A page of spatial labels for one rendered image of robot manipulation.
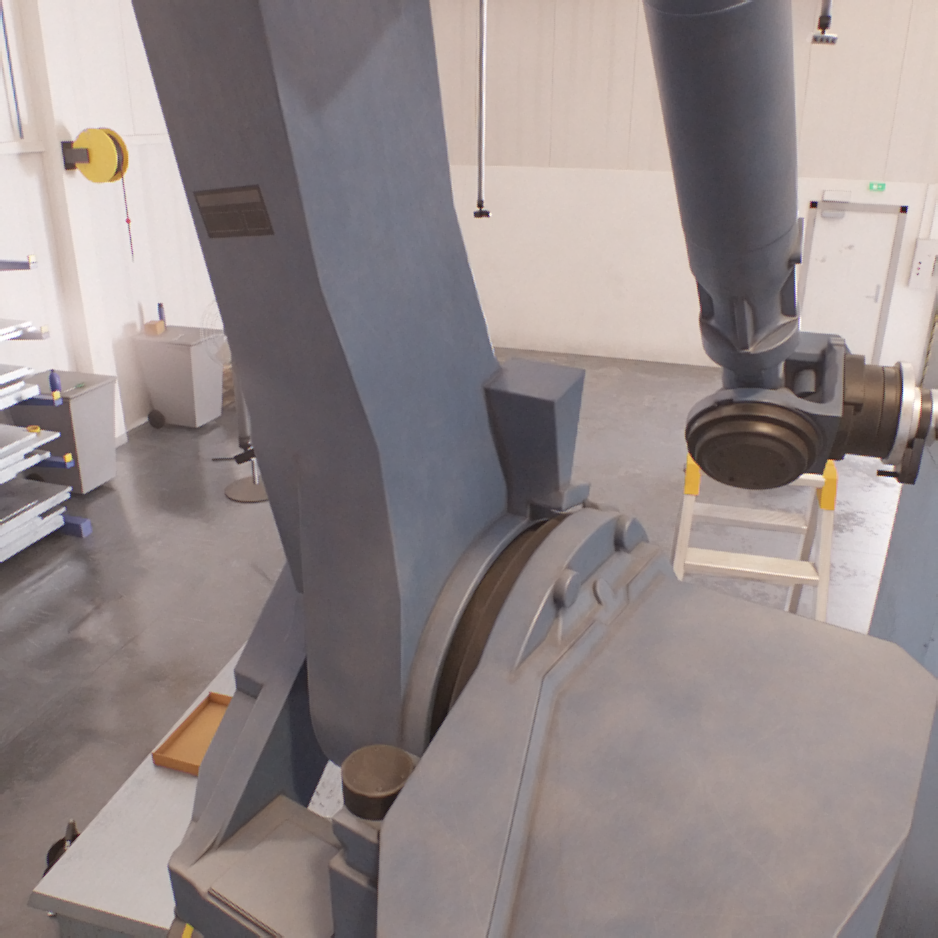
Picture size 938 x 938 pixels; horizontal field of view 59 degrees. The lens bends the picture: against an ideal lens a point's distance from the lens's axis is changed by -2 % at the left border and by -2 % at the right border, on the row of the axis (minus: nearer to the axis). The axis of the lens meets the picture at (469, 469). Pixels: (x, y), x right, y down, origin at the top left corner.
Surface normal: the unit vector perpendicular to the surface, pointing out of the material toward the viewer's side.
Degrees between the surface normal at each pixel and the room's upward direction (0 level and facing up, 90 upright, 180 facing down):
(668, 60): 121
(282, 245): 103
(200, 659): 0
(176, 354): 95
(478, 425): 80
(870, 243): 90
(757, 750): 0
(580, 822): 16
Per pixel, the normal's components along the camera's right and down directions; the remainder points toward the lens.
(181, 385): -0.35, 0.44
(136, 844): 0.00, -0.92
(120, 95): 0.95, 0.13
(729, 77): -0.07, 0.83
